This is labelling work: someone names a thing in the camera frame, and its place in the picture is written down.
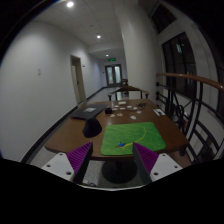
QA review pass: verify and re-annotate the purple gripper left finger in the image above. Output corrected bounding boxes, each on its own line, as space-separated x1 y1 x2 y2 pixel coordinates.
67 142 93 184

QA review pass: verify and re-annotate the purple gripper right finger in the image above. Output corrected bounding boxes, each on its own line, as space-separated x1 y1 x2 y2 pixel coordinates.
132 142 159 184

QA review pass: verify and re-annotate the black computer mouse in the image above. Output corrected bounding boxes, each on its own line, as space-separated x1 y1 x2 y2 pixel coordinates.
83 117 102 138

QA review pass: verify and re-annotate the green mouse pad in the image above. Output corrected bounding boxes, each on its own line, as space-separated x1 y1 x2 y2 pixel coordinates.
101 122 166 156

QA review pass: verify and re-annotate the round wooden table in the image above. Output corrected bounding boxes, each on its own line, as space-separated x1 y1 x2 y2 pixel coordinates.
46 99 188 184

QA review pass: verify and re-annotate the dark closed laptop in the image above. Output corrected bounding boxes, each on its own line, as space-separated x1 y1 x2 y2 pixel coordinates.
71 104 107 120

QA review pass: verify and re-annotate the booklet on table edge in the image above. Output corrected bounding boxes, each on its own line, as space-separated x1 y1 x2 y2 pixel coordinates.
154 109 165 116

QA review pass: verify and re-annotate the small black box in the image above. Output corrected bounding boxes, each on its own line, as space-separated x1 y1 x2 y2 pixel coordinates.
105 108 112 114

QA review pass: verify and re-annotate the double glass door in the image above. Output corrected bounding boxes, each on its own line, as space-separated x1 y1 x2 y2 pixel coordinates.
105 64 122 87

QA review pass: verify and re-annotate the white side door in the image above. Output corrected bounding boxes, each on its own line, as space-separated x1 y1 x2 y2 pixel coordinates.
70 55 86 104

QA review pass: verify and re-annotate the green exit sign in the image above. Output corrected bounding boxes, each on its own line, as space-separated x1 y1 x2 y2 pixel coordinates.
108 58 116 62

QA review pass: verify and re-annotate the wooden stair handrail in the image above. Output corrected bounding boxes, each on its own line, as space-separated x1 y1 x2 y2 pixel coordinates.
156 73 224 92

